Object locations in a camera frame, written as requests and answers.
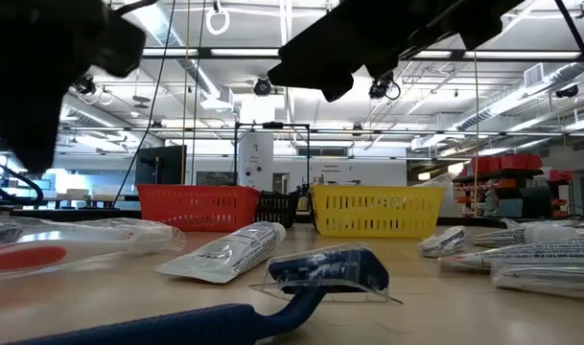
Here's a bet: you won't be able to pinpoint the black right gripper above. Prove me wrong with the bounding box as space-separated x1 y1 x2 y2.
267 0 465 103

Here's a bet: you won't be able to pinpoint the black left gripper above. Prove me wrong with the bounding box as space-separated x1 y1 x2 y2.
0 0 147 176

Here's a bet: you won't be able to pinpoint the red white toothbrush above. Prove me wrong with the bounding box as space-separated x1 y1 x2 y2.
0 215 187 280

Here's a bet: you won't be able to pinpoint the blue razor with clear cap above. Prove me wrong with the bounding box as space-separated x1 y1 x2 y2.
3 242 403 345

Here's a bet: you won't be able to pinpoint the black plastic basket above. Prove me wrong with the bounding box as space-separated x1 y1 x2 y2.
255 190 301 229

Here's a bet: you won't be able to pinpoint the black monitor on stand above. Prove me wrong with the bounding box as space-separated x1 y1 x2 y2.
135 145 188 187

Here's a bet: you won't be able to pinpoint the yellow plastic basket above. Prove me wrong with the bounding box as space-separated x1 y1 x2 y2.
309 184 445 240

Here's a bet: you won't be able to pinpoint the red plastic basket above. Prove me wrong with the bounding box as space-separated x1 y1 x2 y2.
136 184 262 233

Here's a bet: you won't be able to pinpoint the bin rack with red bins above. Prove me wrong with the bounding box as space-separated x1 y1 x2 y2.
453 152 545 219

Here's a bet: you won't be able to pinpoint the thick black cable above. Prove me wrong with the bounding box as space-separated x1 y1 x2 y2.
0 128 44 207

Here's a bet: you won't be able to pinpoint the black ceiling camera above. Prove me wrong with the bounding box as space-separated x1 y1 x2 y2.
554 83 580 100
252 76 273 97
73 74 99 97
367 71 402 101

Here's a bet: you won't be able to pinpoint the black tube stand frame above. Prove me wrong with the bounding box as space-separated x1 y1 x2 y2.
233 122 312 193

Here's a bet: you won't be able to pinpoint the black hanging cable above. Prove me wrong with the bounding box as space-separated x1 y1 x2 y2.
111 0 177 207

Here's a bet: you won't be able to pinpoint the black overhead frame bar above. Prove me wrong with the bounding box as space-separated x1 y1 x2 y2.
140 46 584 62

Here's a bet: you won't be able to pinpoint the white cable ring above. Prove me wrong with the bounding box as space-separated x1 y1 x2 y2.
204 0 231 35

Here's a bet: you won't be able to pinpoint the tan hanging rope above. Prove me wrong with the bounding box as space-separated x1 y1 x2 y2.
472 47 480 217

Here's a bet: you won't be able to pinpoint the silver air duct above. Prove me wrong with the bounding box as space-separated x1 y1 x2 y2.
456 61 584 133

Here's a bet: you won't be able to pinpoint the black diagonal frame strut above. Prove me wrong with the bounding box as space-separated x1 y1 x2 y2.
553 0 584 81

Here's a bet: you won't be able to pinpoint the white wire shelf red bins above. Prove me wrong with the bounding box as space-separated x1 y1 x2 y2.
548 168 574 219

